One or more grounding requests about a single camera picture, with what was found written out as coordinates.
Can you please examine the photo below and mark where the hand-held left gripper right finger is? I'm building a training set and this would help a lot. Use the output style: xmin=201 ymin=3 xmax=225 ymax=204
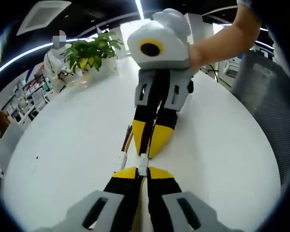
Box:
xmin=145 ymin=167 xmax=235 ymax=232

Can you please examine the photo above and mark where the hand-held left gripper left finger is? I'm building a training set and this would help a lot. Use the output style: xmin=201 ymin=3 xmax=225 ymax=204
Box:
xmin=50 ymin=166 xmax=142 ymax=232

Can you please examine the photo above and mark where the person's right hand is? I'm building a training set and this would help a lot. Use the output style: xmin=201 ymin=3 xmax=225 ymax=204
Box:
xmin=188 ymin=44 xmax=209 ymax=73

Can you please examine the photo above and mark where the long ceiling light strip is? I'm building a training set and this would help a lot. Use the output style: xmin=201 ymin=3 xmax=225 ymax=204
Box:
xmin=134 ymin=0 xmax=146 ymax=20
xmin=0 ymin=42 xmax=57 ymax=81

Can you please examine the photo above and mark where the green potted plant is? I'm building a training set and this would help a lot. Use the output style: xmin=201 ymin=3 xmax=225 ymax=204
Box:
xmin=63 ymin=31 xmax=124 ymax=73

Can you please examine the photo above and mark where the grey mesh office chair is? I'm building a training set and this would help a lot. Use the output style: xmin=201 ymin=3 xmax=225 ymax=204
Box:
xmin=230 ymin=49 xmax=290 ymax=185

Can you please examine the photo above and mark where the white storage shelf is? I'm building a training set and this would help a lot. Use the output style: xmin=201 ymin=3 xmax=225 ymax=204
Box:
xmin=4 ymin=72 xmax=52 ymax=117

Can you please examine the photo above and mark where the ceiling air conditioner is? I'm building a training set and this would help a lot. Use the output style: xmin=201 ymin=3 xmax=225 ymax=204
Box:
xmin=16 ymin=0 xmax=72 ymax=37

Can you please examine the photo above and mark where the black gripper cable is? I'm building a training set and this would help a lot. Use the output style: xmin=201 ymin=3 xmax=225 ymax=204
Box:
xmin=207 ymin=63 xmax=220 ymax=81

